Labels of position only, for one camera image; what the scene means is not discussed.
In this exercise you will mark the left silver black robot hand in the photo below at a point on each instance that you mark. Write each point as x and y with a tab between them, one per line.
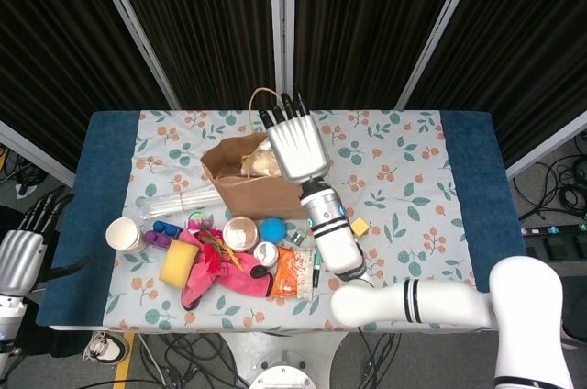
20	260

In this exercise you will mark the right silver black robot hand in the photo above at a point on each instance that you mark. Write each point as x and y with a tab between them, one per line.
298	150

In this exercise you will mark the white snack bag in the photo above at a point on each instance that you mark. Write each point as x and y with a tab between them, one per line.
261	162

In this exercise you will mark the small yellow cube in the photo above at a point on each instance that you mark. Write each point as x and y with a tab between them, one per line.
359	227

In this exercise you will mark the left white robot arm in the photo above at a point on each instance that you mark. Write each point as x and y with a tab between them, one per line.
9	320

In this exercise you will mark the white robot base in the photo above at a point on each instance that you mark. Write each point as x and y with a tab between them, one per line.
284	361

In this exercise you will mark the brown lidded paper cup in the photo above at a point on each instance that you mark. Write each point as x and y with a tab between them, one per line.
240	234

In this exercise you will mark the white paper cup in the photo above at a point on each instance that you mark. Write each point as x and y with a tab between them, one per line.
125	234

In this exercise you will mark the orange snack packet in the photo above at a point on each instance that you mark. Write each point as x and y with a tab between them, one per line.
291	274

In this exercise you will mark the blue ball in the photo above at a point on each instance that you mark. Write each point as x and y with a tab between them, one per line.
273	229

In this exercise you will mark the small grey green sharpener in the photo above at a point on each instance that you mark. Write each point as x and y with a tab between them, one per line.
297	237

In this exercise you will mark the small round white tin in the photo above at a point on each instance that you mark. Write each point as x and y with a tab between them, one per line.
266	253

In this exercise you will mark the small green round trinket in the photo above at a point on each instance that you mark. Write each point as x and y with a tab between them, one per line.
198	217

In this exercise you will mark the green pen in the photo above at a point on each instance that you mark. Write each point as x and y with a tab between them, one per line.
317	270

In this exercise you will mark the white black-striped sneaker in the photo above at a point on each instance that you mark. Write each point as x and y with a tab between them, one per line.
106	347

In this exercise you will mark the blue table cover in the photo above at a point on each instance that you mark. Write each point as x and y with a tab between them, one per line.
105	169

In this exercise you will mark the white straw bundle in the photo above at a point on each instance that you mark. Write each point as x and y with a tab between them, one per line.
183	202

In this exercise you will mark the colourful feather toy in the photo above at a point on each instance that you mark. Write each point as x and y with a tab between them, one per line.
212	256

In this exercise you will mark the pink plush cloth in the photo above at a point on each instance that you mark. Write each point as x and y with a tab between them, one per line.
243	276

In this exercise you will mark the purple plastic toy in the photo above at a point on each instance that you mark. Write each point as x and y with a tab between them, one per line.
158	238

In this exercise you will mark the floral tablecloth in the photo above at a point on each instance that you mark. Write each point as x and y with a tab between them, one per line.
156	164

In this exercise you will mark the blue plastic toy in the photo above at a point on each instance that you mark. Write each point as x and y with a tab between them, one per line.
166	228

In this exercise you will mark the black ribbed partition panel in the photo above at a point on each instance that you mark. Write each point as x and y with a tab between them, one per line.
527	40
46	40
367	17
197	17

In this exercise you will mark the yellow sponge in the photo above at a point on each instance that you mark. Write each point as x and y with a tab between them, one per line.
179	264

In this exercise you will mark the black power strip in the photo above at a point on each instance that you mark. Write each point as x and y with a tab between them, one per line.
550	229

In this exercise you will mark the grey partition rail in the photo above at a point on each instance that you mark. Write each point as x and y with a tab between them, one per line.
41	152
546	146

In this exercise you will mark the upright grey partition post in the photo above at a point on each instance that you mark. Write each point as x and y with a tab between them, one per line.
280	17

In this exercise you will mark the slanted grey partition post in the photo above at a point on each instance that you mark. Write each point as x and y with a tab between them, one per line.
440	26
133	26

